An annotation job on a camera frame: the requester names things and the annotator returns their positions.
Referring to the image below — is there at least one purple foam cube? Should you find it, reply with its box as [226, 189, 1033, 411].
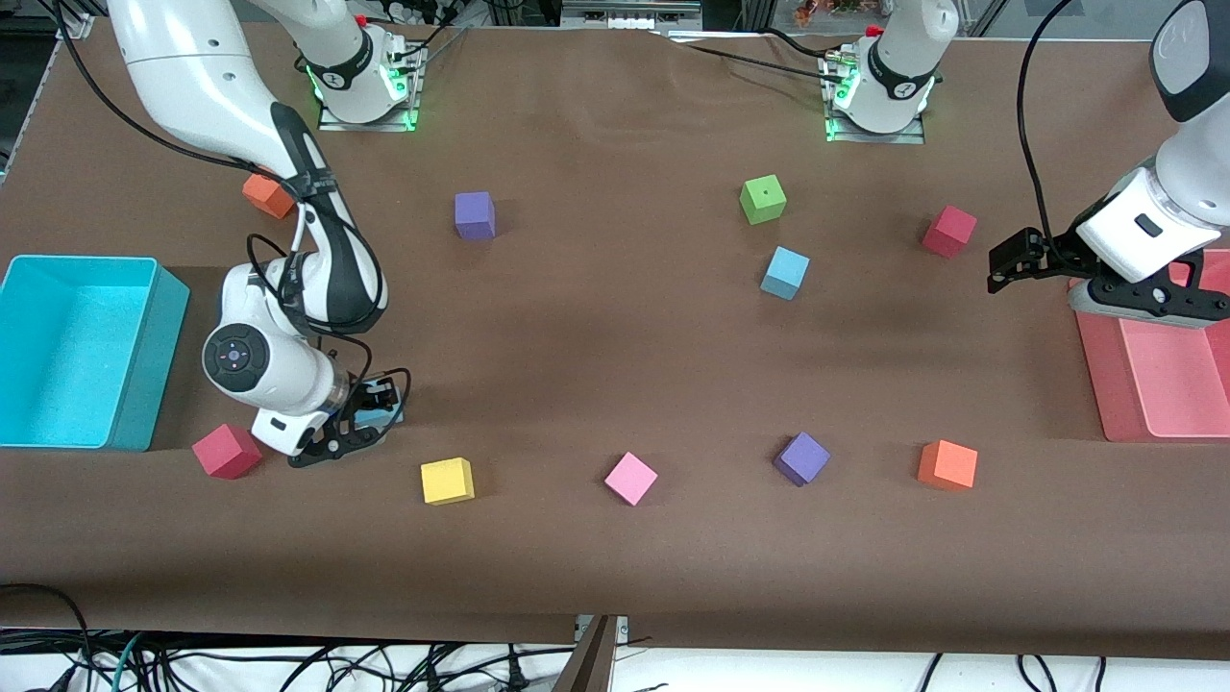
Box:
[774, 432, 831, 488]
[454, 191, 497, 241]

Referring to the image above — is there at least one black looped cable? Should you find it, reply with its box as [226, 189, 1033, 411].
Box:
[0, 582, 94, 692]

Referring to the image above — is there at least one orange foam cube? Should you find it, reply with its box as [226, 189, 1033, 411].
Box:
[917, 439, 979, 492]
[242, 171, 297, 220]

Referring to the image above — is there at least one black base cable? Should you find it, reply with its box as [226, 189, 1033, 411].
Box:
[673, 40, 851, 84]

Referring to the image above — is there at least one pink foam cube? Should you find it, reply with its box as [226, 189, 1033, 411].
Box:
[603, 451, 660, 507]

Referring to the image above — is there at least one dark slanted post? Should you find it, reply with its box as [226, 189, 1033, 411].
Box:
[553, 615, 621, 692]

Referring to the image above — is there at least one cyan plastic bin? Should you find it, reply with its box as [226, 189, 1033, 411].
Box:
[0, 255, 191, 453]

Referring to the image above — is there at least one orange background clutter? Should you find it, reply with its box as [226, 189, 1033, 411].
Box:
[793, 0, 866, 25]

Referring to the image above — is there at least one teal cable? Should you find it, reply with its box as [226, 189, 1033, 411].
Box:
[111, 632, 145, 692]

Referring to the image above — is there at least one red foam cube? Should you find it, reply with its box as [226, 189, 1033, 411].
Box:
[922, 205, 978, 259]
[191, 423, 263, 481]

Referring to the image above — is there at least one yellow foam cube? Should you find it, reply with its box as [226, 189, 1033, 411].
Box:
[420, 457, 476, 507]

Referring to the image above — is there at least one brown table cover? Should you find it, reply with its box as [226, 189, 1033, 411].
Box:
[0, 17, 1230, 659]

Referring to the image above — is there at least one grey metal device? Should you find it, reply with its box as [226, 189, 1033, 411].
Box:
[562, 0, 702, 30]

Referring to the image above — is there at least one green foam cube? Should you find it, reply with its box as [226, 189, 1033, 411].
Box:
[739, 174, 788, 226]

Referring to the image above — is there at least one pink plastic bin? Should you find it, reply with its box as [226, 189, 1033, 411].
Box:
[1069, 248, 1230, 445]

